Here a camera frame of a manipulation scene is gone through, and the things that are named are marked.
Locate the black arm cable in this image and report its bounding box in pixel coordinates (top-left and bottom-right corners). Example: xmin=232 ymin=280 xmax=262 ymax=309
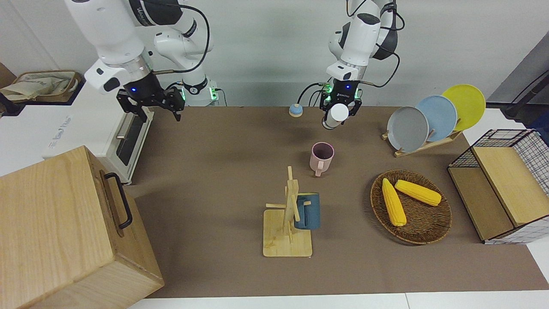
xmin=142 ymin=0 xmax=214 ymax=74
xmin=359 ymin=0 xmax=402 ymax=89

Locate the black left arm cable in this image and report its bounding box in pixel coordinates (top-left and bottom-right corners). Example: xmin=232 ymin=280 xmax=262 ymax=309
xmin=359 ymin=0 xmax=402 ymax=89

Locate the black cabinet handle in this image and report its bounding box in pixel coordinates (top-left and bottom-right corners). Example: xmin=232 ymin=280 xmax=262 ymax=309
xmin=104 ymin=172 xmax=133 ymax=230

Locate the black base power cable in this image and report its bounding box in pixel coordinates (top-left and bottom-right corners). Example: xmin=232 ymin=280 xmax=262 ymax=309
xmin=298 ymin=82 xmax=326 ymax=106

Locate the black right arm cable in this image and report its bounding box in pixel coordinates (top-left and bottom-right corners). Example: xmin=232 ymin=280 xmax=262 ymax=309
xmin=142 ymin=0 xmax=214 ymax=74

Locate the black stand pole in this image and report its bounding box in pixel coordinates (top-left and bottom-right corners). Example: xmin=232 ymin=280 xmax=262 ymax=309
xmin=503 ymin=71 xmax=549 ymax=119

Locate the yellow plate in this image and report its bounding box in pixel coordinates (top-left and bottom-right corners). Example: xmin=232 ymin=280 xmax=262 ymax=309
xmin=442 ymin=84 xmax=487 ymax=132

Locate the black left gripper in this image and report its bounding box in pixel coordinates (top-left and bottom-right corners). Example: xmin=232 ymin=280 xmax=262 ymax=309
xmin=320 ymin=79 xmax=363 ymax=117

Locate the wooden plate rack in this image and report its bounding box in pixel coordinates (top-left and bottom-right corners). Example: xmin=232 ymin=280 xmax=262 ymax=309
xmin=382 ymin=129 xmax=464 ymax=158

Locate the round wicker basket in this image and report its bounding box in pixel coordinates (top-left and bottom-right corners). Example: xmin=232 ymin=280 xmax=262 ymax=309
xmin=370 ymin=170 xmax=453 ymax=245

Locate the pink mug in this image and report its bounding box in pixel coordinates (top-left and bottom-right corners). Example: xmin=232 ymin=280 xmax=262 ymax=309
xmin=310 ymin=142 xmax=335 ymax=177

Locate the wooden cabinet box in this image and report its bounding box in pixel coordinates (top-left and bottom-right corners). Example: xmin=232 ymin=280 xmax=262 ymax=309
xmin=0 ymin=145 xmax=165 ymax=309

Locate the cardboard tray with cloth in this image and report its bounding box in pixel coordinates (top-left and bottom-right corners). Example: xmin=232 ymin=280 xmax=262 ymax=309
xmin=0 ymin=70 xmax=83 ymax=104

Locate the wooden mug tree stand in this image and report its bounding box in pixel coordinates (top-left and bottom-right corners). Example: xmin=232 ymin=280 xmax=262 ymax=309
xmin=263 ymin=166 xmax=313 ymax=258

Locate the grey plate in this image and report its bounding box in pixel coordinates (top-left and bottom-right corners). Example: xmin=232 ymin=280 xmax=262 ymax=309
xmin=387 ymin=106 xmax=430 ymax=154

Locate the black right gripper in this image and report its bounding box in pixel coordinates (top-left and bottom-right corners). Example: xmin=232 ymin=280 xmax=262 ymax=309
xmin=116 ymin=71 xmax=186 ymax=123

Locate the wire rack with wooden shelf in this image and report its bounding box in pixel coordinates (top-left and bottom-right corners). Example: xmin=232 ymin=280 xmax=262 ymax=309
xmin=447 ymin=129 xmax=549 ymax=245

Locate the white toaster oven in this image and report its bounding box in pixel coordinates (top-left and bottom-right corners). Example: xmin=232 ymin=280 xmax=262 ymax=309
xmin=42 ymin=82 xmax=155 ymax=185

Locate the dark teal mug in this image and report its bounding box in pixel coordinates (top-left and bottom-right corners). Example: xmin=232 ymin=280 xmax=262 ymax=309
xmin=294 ymin=193 xmax=321 ymax=230

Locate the yellow corn cob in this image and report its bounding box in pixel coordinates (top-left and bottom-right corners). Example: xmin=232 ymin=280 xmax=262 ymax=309
xmin=382 ymin=178 xmax=407 ymax=227
xmin=395 ymin=179 xmax=442 ymax=207

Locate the light blue plate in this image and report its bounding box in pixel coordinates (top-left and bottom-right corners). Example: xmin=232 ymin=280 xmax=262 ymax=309
xmin=415 ymin=95 xmax=459 ymax=142

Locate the water glass with white sleeve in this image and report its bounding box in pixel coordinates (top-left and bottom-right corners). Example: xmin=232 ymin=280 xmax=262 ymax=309
xmin=322 ymin=103 xmax=350 ymax=130

